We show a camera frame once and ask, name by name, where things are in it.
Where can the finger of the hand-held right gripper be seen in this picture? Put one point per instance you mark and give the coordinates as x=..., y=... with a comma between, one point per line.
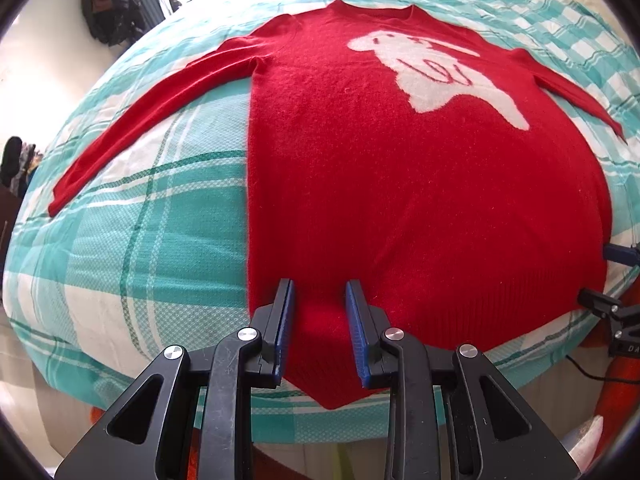
x=600, y=302
x=622, y=252

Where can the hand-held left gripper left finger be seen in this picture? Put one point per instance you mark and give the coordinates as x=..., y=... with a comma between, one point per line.
x=286, y=330

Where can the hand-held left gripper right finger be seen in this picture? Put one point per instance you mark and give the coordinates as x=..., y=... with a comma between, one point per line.
x=356, y=330

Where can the red sweater with white print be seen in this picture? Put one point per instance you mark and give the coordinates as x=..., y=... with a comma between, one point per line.
x=400, y=185

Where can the dark clothes heap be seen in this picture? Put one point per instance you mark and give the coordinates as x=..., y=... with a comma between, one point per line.
x=15, y=165

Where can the hanging dark clothes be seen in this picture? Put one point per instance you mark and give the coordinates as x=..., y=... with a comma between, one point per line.
x=112, y=5

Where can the person's orange garment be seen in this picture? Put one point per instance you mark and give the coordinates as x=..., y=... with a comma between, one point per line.
x=620, y=400

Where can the white object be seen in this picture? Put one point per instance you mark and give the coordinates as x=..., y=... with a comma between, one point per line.
x=590, y=440

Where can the teal plaid bed cover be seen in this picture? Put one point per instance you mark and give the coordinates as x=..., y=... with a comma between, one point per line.
x=175, y=240

